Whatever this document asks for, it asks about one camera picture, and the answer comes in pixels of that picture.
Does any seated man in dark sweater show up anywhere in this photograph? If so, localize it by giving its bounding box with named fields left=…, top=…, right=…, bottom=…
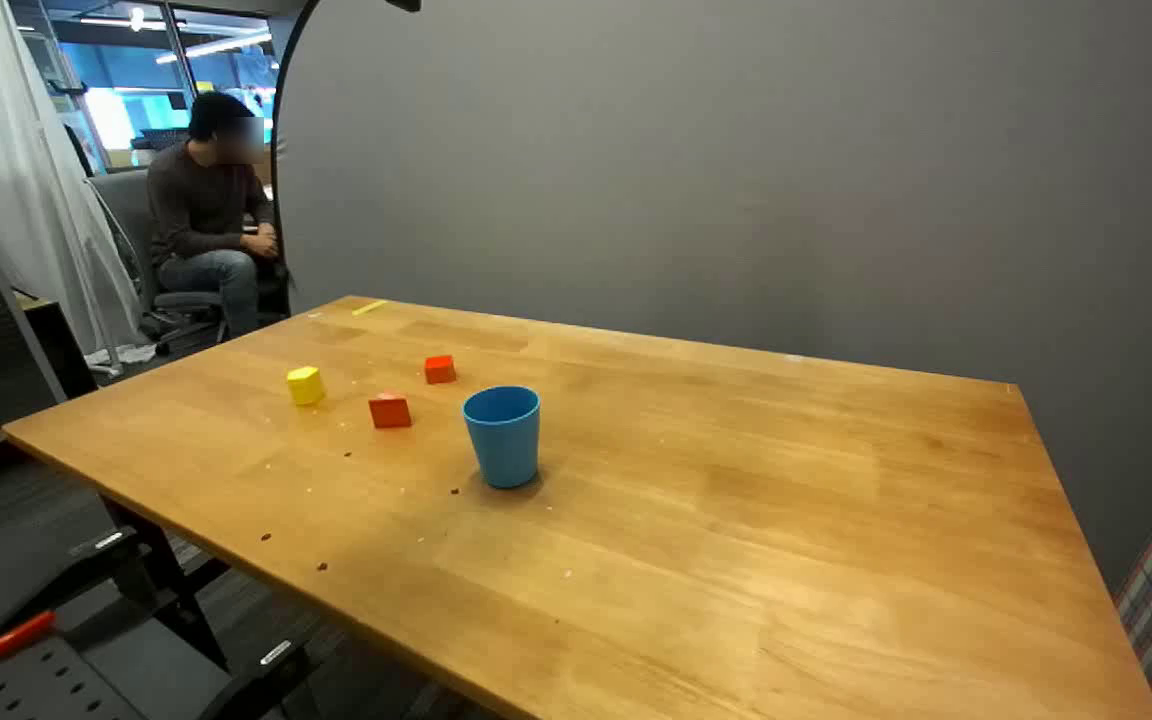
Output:
left=136, top=89, right=286, bottom=342

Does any red block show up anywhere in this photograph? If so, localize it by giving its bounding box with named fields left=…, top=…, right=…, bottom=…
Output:
left=363, top=392, right=415, bottom=434

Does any office chair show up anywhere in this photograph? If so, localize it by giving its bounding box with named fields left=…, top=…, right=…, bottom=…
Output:
left=93, top=168, right=232, bottom=359

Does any yellow block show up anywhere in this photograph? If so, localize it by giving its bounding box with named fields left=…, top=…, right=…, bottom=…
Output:
left=286, top=363, right=327, bottom=414

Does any white sheer curtain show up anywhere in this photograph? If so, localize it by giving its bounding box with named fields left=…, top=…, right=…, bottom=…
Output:
left=0, top=0, right=156, bottom=375

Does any black table leg frame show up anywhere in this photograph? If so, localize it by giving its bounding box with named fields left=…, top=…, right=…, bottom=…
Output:
left=0, top=492, right=319, bottom=720

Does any orange-handled clamp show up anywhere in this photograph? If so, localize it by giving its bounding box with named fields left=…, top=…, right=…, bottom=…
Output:
left=0, top=608, right=59, bottom=666

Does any blue plastic cup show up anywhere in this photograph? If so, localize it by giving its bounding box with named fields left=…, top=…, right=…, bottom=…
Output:
left=461, top=386, right=544, bottom=492

